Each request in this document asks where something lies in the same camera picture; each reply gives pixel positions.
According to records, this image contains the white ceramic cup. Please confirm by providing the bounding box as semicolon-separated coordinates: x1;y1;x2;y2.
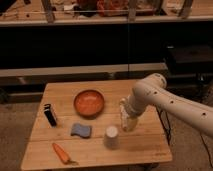
103;125;119;149

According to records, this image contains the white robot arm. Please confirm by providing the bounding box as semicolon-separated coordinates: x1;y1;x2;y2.
125;73;213;137

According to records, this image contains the blue eraser sponge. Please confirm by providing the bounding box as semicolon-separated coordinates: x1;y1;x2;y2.
71;123;92;138

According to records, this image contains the orange bowl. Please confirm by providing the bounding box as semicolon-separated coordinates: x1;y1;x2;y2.
73;89;105;118

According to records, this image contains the wooden table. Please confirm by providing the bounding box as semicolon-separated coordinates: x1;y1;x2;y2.
21;80;172;171

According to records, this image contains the black stapler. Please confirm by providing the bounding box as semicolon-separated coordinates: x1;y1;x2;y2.
44;104;57;127

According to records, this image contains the orange toy carrot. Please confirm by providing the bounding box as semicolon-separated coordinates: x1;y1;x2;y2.
52;143;76;164

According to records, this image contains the black box on right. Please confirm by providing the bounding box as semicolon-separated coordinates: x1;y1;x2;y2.
165;45;213;73

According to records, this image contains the black cable on floor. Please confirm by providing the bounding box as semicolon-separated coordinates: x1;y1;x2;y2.
199;131;213;168

